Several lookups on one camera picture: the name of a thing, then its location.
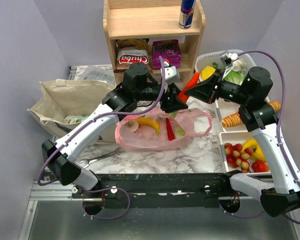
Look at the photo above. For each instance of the clear plastic parts box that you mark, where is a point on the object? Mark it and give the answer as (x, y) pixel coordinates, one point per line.
(102, 73)

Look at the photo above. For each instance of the white vegetable basket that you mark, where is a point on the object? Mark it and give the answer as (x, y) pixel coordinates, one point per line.
(212, 60)

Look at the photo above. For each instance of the Chuba cassava chips bag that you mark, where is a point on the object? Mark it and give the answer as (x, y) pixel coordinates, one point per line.
(130, 51)

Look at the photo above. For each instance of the orange carrot from bag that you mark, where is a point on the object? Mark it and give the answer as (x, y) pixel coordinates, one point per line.
(194, 80)

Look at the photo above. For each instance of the white tray with bread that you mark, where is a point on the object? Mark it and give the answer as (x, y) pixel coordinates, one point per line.
(229, 116)

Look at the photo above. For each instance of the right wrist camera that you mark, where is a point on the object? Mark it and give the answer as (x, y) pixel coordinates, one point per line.
(227, 58)

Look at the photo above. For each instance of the yellow banana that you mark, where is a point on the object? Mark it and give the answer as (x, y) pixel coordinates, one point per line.
(250, 146)
(145, 121)

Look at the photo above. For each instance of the beige mushroom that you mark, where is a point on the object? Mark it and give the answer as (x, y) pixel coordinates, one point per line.
(132, 125)

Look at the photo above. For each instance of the Red Bull can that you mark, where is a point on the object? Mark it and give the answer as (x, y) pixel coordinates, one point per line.
(186, 13)

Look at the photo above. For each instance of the red lychee fruit bunch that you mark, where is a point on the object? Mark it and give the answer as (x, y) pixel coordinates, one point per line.
(235, 158)

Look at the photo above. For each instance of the purple snack bag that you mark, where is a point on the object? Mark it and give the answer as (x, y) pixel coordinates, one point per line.
(167, 49)

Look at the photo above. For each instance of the green white food packet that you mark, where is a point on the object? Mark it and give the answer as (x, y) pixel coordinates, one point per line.
(74, 119)

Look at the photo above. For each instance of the red chili pepper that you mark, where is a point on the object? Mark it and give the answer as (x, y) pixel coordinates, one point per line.
(170, 133)

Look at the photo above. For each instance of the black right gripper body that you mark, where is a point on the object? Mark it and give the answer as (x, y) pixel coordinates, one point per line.
(229, 90)

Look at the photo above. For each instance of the yellow napa cabbage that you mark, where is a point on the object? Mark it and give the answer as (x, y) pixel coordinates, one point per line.
(207, 72)

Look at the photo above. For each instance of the white tray with fruit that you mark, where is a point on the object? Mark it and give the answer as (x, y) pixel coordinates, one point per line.
(235, 137)

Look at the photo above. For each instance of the green bok choy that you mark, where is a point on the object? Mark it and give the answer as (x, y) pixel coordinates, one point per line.
(235, 77)

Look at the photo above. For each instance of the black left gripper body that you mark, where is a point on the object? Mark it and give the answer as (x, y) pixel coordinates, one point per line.
(166, 88)

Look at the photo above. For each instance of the white garlic bulb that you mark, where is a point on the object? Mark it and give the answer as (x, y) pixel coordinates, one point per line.
(239, 65)

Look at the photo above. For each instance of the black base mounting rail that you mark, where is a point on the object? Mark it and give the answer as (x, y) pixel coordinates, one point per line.
(167, 190)

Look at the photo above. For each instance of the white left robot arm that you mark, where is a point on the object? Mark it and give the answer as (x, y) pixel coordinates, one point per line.
(137, 85)

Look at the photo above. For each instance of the green lettuce piece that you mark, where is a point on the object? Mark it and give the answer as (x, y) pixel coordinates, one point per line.
(179, 132)

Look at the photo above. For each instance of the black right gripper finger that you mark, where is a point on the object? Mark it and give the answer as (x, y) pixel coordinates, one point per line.
(203, 92)
(215, 77)

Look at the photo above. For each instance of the silver open-end wrench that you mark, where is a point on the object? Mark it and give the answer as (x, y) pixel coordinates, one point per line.
(86, 162)

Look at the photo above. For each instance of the pink plastic grocery bag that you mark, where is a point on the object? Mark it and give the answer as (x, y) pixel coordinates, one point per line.
(195, 122)

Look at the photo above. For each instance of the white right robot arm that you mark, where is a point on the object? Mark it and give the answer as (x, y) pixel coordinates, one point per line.
(262, 122)

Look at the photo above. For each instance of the yellow bell pepper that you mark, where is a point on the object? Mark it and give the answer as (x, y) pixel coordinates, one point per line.
(257, 154)

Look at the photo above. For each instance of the canvas tote bag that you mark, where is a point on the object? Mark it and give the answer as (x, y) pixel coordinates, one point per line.
(63, 98)

